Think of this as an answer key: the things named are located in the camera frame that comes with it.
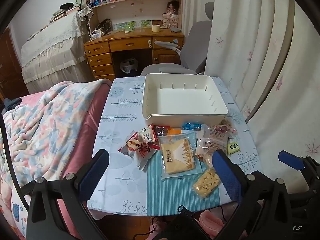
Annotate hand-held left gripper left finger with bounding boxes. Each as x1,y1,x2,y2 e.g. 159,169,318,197
26,149,110,240

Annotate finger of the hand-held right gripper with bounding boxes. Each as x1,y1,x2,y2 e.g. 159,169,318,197
278,150,320,193

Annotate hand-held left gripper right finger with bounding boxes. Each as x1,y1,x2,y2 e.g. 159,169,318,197
212,149,292,240

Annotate yellow snack bits packet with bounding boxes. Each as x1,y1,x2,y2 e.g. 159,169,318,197
192,167,220,200

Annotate clear packet with barcode label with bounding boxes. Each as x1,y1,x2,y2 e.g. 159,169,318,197
195,137,217,168

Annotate clear packet with text label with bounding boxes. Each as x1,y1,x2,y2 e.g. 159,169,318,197
204,124,229,153

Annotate large pale yellow cake packet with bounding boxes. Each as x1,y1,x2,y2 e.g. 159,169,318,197
158,131,203,180

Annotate white plastic storage bin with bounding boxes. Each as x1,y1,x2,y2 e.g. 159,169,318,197
142,73,229,128

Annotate green pastry packet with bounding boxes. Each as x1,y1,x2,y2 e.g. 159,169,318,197
226,141,241,155

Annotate pink sofa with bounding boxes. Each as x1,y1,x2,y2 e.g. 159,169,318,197
56,78,112,240

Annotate pink slipper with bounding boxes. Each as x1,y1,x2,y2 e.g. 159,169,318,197
199,210,225,238

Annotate teal striped placemat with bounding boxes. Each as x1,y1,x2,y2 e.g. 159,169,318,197
146,130,220,217

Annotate blue foil snack packet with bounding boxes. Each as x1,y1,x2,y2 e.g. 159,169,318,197
182,121,202,130

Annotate tree print tablecloth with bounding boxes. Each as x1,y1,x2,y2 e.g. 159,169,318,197
86,76,263,217

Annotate floral fleece blanket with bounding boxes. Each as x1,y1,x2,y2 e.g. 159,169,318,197
0,81,99,240

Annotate small white barcode packet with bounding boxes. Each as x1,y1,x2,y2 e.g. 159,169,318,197
137,126,158,144

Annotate dark red snack packet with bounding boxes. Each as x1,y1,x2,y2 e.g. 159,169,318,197
153,125,170,137

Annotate white cartoon print pillow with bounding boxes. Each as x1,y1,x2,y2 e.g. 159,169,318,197
9,200,31,237

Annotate white leaf print curtain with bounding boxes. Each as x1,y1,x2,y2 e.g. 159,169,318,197
181,0,320,195

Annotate trash bin with bag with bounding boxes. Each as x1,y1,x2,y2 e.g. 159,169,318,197
119,57,139,74

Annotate lace covered piano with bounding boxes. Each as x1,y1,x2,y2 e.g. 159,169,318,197
20,12,88,94

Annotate grey office chair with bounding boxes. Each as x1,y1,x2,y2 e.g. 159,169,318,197
140,2,215,77

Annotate wooden door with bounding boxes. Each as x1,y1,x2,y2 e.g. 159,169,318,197
0,27,29,98

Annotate wooden desk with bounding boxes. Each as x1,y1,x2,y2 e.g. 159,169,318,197
84,26,185,80

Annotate dark floral bag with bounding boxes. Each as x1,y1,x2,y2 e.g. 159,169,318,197
96,19,112,34

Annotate white cardboard box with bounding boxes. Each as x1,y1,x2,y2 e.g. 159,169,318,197
162,15,178,28

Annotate stack of books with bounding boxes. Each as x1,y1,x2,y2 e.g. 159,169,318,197
49,5,81,24

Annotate wooden bookshelf hutch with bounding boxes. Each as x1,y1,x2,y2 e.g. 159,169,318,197
83,0,183,29

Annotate doll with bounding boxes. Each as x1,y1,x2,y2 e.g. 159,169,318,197
164,0,179,17

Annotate black cable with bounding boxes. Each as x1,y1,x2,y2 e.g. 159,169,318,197
0,115,28,205

